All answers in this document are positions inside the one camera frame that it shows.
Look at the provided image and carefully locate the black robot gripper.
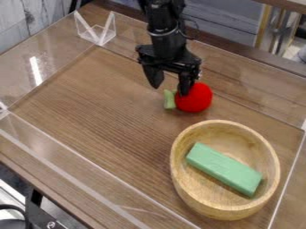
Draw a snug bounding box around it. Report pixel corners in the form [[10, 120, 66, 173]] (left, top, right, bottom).
[[135, 30, 202, 97]]

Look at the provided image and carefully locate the round wooden bowl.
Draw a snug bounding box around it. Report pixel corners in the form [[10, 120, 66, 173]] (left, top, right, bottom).
[[170, 120, 281, 221]]

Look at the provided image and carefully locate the red plush fruit green stem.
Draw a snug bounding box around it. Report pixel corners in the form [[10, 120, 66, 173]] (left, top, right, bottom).
[[165, 82, 213, 113]]

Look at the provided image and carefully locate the green rectangular block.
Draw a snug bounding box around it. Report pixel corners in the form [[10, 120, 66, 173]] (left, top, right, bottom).
[[186, 142, 263, 197]]

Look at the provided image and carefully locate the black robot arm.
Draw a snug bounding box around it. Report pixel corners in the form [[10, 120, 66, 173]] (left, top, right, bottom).
[[135, 0, 202, 97]]

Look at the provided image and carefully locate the gold metal chair frame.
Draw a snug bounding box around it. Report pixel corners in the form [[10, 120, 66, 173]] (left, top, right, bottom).
[[255, 4, 302, 56]]

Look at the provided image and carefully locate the black table clamp mount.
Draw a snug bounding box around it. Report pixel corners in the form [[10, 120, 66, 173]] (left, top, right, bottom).
[[0, 189, 70, 229]]

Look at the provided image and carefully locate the clear acrylic tray wall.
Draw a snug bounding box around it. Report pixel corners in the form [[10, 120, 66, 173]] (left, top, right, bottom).
[[0, 102, 199, 229]]

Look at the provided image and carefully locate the clear acrylic corner bracket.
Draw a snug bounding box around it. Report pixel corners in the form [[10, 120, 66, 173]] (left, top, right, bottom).
[[74, 11, 116, 47]]

